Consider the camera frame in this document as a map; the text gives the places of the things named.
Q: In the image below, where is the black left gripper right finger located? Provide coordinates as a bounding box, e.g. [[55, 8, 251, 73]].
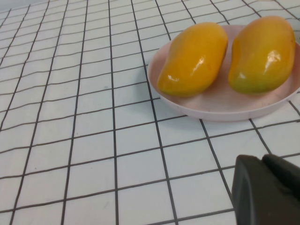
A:
[[262, 153, 300, 197]]

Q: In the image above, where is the pink round plate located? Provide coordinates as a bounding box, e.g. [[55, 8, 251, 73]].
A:
[[147, 24, 300, 122]]

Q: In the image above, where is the reddish orange mango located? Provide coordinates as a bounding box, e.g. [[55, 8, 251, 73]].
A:
[[228, 15, 296, 95]]

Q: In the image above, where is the yellow orange mango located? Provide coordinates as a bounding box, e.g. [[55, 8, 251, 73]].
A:
[[157, 22, 229, 98]]

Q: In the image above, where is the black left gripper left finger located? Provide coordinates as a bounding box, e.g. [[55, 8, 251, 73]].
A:
[[231, 154, 300, 225]]

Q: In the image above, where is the white checked tablecloth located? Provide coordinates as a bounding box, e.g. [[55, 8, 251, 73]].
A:
[[0, 0, 300, 225]]

